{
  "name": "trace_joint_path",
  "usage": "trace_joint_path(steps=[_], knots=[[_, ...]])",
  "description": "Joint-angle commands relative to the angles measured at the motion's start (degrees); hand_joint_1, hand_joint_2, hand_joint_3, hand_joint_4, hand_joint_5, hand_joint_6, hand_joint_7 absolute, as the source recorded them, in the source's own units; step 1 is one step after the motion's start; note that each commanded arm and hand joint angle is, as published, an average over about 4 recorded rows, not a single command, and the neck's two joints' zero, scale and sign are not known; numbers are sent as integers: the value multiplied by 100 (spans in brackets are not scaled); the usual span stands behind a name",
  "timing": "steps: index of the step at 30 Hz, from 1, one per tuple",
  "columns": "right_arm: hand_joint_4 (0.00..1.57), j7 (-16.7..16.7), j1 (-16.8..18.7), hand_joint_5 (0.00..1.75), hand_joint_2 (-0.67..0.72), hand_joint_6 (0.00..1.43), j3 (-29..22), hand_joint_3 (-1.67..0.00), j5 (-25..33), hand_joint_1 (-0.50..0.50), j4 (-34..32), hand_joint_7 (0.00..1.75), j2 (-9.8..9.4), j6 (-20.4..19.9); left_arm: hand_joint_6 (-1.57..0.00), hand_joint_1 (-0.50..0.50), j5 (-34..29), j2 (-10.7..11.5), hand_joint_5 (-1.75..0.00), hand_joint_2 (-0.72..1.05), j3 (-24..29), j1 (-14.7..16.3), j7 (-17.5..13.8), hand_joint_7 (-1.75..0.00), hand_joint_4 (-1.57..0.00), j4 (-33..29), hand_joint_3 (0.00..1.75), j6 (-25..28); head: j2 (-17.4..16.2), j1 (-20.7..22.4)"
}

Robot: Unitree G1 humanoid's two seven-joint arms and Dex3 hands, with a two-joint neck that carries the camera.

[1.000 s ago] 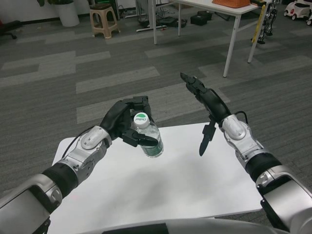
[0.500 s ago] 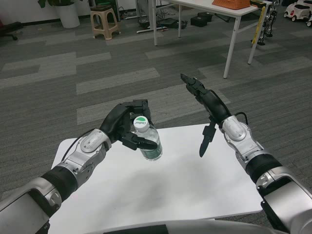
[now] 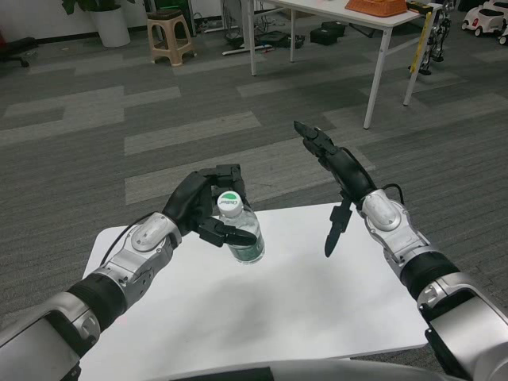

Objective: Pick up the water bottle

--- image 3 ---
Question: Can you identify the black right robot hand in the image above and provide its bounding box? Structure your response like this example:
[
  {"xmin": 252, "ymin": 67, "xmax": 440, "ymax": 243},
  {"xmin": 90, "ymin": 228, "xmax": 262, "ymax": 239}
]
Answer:
[{"xmin": 293, "ymin": 121, "xmax": 378, "ymax": 258}]

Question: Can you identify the yellow measuring tape strip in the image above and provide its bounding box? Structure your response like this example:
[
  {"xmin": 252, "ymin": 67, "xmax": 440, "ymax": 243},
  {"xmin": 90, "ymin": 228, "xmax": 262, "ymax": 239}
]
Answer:
[{"xmin": 410, "ymin": 7, "xmax": 433, "ymax": 72}]

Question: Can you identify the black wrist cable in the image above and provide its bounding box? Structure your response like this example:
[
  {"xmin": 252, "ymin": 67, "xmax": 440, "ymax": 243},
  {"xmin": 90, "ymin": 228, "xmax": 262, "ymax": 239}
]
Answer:
[
  {"xmin": 101, "ymin": 221, "xmax": 142, "ymax": 267},
  {"xmin": 383, "ymin": 183, "xmax": 405, "ymax": 203}
]

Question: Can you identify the black office chair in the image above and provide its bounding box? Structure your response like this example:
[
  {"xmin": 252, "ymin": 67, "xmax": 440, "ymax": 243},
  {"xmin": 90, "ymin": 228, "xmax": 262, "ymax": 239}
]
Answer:
[{"xmin": 0, "ymin": 37, "xmax": 40, "ymax": 67}]

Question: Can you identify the white standing desk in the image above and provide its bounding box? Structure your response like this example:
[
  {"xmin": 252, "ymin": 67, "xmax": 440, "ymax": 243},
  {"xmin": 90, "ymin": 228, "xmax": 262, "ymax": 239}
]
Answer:
[{"xmin": 221, "ymin": 0, "xmax": 275, "ymax": 56}]

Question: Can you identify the beige plastic stool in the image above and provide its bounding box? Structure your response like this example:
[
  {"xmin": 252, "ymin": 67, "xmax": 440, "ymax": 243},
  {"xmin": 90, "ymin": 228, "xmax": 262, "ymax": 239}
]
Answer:
[{"xmin": 146, "ymin": 10, "xmax": 198, "ymax": 67}]

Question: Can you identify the orange wicker basket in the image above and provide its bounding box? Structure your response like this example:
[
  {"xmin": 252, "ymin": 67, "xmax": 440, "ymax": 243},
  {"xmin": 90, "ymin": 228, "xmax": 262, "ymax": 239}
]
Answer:
[{"xmin": 344, "ymin": 0, "xmax": 410, "ymax": 19}]

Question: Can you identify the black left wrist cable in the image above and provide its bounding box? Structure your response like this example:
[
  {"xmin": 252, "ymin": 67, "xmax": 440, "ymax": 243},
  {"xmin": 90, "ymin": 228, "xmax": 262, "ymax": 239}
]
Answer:
[{"xmin": 101, "ymin": 221, "xmax": 142, "ymax": 267}]

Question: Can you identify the white toy car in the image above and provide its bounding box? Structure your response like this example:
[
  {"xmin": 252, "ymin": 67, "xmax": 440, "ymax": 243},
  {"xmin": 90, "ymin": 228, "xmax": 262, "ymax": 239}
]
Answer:
[{"xmin": 460, "ymin": 0, "xmax": 508, "ymax": 37}]

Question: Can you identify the silver robot chest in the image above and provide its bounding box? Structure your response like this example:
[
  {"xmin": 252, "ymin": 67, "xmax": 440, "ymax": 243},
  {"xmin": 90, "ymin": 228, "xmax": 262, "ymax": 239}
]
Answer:
[{"xmin": 158, "ymin": 356, "xmax": 449, "ymax": 381}]

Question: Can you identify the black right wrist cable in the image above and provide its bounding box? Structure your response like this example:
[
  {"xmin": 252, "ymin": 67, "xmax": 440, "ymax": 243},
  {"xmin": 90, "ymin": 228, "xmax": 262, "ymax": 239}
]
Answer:
[{"xmin": 383, "ymin": 183, "xmax": 405, "ymax": 203}]

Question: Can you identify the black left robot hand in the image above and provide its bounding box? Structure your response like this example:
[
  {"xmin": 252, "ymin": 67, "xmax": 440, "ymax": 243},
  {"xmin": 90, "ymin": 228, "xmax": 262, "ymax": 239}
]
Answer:
[{"xmin": 162, "ymin": 162, "xmax": 258, "ymax": 249}]

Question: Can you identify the flat black bag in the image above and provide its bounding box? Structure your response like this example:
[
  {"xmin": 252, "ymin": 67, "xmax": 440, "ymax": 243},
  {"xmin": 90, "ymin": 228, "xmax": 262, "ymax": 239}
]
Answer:
[{"xmin": 260, "ymin": 32, "xmax": 306, "ymax": 48}]

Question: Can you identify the white table with white legs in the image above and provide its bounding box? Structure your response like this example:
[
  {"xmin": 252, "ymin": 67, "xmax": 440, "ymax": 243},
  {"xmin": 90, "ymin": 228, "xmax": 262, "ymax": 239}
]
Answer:
[{"xmin": 240, "ymin": 0, "xmax": 432, "ymax": 130}]

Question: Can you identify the silver humanoid robot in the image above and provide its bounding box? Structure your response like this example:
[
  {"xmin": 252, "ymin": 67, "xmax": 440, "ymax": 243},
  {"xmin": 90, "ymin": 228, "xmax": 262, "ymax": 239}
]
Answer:
[{"xmin": 420, "ymin": 3, "xmax": 453, "ymax": 76}]

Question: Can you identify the clear water bottle green label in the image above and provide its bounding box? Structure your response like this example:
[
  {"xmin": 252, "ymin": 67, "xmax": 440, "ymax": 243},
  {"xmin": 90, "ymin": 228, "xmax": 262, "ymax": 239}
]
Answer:
[{"xmin": 216, "ymin": 190, "xmax": 266, "ymax": 266}]

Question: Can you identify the black box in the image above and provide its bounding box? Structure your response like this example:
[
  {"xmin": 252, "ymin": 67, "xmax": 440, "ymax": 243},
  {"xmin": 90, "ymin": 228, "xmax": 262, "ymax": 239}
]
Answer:
[{"xmin": 309, "ymin": 21, "xmax": 348, "ymax": 45}]

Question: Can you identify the green plant in white pot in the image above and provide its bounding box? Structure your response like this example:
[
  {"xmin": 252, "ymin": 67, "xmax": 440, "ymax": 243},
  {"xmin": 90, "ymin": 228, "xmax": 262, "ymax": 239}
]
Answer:
[{"xmin": 61, "ymin": 0, "xmax": 132, "ymax": 48}]

